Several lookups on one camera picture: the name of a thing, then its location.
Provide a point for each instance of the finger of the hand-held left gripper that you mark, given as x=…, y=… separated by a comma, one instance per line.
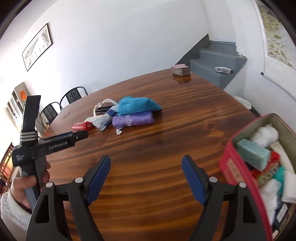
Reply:
x=81, y=135
x=62, y=135

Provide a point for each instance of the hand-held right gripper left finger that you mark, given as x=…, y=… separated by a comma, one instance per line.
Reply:
x=99, y=178

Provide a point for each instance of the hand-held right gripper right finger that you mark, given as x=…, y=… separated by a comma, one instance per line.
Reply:
x=193, y=178

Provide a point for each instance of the red tube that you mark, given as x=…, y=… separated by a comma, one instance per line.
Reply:
x=79, y=127

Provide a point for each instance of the blue white packet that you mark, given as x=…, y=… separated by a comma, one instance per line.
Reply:
x=103, y=121

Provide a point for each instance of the black comb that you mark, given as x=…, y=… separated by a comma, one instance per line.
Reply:
x=104, y=110

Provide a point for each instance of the pink tin box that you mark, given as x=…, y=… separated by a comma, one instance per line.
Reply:
x=231, y=166

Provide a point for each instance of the purple bag roll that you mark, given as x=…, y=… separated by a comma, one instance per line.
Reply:
x=134, y=120

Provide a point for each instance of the blue cloth pouch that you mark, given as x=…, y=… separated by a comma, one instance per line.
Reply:
x=136, y=105

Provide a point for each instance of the green printed soap box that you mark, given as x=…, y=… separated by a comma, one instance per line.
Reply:
x=252, y=153

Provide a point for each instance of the red snack packet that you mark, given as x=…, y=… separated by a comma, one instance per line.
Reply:
x=266, y=173

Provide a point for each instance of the white block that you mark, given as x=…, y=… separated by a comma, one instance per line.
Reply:
x=289, y=187

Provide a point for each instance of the person's left forearm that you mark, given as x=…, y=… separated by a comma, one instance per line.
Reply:
x=13, y=217

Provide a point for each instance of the wooden desktop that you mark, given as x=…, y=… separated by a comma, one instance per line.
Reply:
x=161, y=143

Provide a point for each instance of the person's left hand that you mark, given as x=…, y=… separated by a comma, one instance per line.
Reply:
x=18, y=187

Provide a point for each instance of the black metal chair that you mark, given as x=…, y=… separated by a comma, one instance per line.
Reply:
x=72, y=95
x=49, y=112

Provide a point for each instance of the red wooden chair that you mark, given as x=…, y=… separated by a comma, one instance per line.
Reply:
x=5, y=166

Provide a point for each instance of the white cabinet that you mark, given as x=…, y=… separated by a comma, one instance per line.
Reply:
x=13, y=109

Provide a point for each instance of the orange sign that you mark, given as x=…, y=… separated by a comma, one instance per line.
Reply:
x=22, y=95

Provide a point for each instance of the white cotton bag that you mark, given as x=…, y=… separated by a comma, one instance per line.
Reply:
x=270, y=194
x=264, y=135

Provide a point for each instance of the teal soap case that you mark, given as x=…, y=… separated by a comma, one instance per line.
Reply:
x=279, y=175

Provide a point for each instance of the white bucket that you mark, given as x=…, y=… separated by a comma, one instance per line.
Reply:
x=242, y=100

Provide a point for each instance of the dark blue small box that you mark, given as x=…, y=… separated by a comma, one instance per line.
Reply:
x=281, y=214

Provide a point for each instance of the pink card deck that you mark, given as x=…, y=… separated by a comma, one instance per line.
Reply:
x=181, y=69

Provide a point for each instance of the grey staircase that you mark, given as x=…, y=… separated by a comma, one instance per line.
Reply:
x=215, y=58

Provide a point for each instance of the framed wall picture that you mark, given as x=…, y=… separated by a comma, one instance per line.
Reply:
x=37, y=47

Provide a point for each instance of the wall scroll painting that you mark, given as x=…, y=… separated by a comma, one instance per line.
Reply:
x=277, y=34

